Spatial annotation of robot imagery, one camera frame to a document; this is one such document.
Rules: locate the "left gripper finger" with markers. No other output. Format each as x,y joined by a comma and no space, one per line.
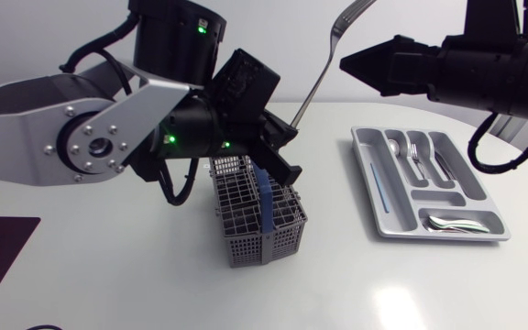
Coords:
281,133
277,167

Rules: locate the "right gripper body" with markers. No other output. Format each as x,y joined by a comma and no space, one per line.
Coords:
410,66

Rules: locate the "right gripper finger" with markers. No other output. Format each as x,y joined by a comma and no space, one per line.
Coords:
365,62

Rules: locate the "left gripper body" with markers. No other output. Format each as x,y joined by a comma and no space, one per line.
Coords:
238,137

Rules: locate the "steel fork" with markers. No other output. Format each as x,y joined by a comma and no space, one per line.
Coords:
416,158
326,64

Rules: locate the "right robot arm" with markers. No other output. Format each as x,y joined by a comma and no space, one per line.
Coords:
498,78

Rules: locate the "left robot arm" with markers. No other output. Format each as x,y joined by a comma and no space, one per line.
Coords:
25,133

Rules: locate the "grey cutlery basket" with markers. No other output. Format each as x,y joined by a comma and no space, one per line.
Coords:
257,215

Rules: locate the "grey cutlery tray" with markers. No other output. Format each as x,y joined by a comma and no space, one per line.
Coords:
429,183

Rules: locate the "steel spoon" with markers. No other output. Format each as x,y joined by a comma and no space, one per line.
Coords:
394,149
458,223
436,229

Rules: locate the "steel knife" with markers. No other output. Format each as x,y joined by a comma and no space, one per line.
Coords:
443,166

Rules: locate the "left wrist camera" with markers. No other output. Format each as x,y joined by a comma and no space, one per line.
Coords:
245,87

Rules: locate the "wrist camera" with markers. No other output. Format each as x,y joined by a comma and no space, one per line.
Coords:
245,87
491,20

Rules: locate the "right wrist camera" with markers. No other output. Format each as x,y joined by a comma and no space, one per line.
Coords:
491,20

